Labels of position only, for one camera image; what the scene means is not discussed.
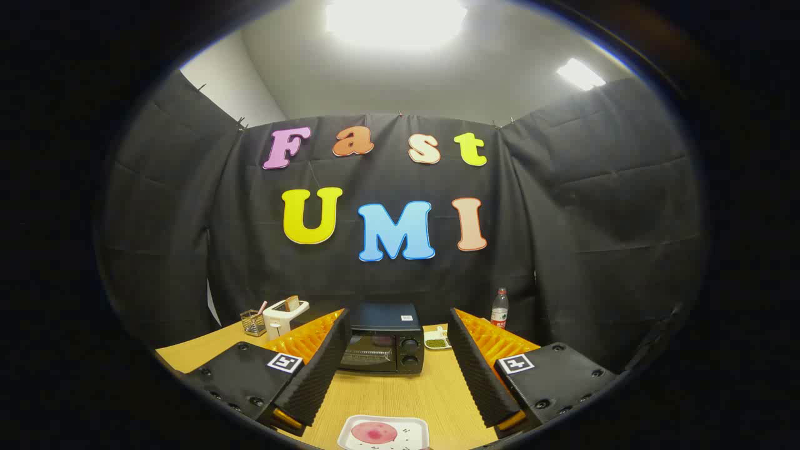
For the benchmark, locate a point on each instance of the toasted bread slice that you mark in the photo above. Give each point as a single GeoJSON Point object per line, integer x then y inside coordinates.
{"type": "Point", "coordinates": [292, 304]}

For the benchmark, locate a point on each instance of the black toaster oven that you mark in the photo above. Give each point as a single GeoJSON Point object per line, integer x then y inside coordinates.
{"type": "Point", "coordinates": [387, 350]}

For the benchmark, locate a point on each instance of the white toaster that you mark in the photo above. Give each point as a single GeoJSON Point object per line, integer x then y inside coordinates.
{"type": "Point", "coordinates": [278, 320]}

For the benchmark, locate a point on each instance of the white dish of beans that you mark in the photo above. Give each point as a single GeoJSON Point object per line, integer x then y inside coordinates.
{"type": "Point", "coordinates": [436, 342]}

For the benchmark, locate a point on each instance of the pink ham slice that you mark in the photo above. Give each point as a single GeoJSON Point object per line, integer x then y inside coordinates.
{"type": "Point", "coordinates": [375, 432]}

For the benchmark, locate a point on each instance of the red label water bottle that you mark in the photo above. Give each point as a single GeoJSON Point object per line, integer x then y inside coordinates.
{"type": "Point", "coordinates": [499, 312]}

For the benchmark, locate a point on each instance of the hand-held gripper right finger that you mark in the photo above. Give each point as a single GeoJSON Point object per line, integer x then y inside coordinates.
{"type": "Point", "coordinates": [481, 381]}

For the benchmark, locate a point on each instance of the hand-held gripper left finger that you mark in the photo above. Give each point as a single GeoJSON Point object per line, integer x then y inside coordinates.
{"type": "Point", "coordinates": [319, 375]}

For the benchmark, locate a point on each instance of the small ceiling light panel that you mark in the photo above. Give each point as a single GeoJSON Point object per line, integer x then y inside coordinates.
{"type": "Point", "coordinates": [580, 74]}

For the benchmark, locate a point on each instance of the large ceiling light panel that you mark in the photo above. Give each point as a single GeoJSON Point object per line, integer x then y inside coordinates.
{"type": "Point", "coordinates": [394, 22]}

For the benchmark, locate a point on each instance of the white square plate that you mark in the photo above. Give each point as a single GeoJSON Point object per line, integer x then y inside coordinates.
{"type": "Point", "coordinates": [412, 431]}

